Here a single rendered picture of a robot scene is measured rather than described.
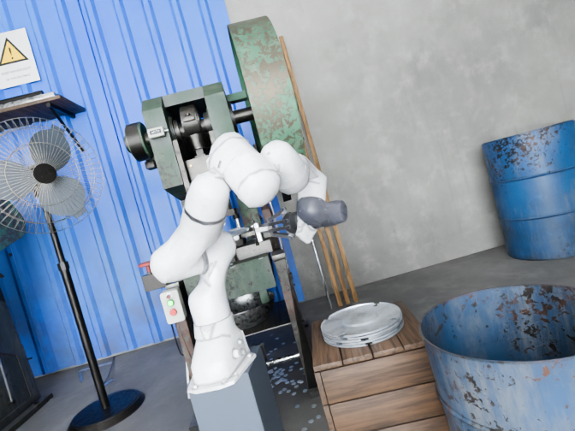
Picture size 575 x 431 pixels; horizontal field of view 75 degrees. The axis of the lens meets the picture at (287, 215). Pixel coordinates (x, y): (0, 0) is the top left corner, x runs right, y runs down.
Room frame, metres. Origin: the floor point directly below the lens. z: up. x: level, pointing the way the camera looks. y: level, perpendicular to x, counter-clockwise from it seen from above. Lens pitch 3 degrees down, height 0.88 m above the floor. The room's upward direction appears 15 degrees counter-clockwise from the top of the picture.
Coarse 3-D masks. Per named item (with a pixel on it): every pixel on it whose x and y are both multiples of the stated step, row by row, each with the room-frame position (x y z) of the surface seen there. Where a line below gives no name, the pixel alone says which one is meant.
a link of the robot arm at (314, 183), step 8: (304, 160) 1.09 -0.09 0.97; (312, 168) 1.19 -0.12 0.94; (304, 176) 1.02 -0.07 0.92; (312, 176) 1.23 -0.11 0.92; (320, 176) 1.26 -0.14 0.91; (304, 184) 1.04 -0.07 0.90; (312, 184) 1.25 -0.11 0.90; (320, 184) 1.25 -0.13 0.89; (288, 192) 1.05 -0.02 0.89; (296, 192) 1.06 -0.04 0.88; (304, 192) 1.24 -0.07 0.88; (312, 192) 1.23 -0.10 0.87; (320, 192) 1.24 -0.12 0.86
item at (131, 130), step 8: (128, 128) 1.82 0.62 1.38; (136, 128) 1.81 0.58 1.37; (128, 136) 1.80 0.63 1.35; (136, 136) 1.80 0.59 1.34; (128, 144) 1.80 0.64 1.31; (136, 144) 1.80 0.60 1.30; (136, 152) 1.82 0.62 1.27; (144, 152) 1.83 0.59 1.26; (144, 160) 1.90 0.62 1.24; (152, 160) 1.95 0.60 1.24; (152, 168) 1.99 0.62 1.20
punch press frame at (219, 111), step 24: (168, 96) 1.84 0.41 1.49; (192, 96) 1.85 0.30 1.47; (216, 96) 1.79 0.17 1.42; (144, 120) 1.77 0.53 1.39; (168, 120) 1.84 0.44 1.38; (216, 120) 1.78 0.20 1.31; (168, 144) 1.77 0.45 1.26; (168, 168) 1.77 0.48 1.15; (240, 264) 1.67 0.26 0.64; (264, 264) 1.68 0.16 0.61; (192, 288) 1.66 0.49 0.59; (240, 288) 1.67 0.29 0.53; (264, 288) 1.67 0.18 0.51; (288, 360) 1.67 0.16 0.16
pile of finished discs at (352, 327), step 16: (368, 304) 1.45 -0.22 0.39; (384, 304) 1.40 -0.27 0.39; (336, 320) 1.38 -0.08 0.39; (352, 320) 1.32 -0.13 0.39; (368, 320) 1.28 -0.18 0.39; (384, 320) 1.26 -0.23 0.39; (400, 320) 1.25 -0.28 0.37; (336, 336) 1.22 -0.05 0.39; (352, 336) 1.19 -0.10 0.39; (368, 336) 1.18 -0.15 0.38; (384, 336) 1.19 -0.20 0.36
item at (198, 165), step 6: (198, 156) 1.86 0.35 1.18; (204, 156) 1.82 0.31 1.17; (186, 162) 1.82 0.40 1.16; (192, 162) 1.82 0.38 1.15; (198, 162) 1.82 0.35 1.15; (204, 162) 1.82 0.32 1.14; (192, 168) 1.82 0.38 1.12; (198, 168) 1.82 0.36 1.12; (204, 168) 1.82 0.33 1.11; (192, 174) 1.82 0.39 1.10; (198, 174) 1.82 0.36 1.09; (192, 180) 1.82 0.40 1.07; (228, 204) 1.83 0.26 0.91
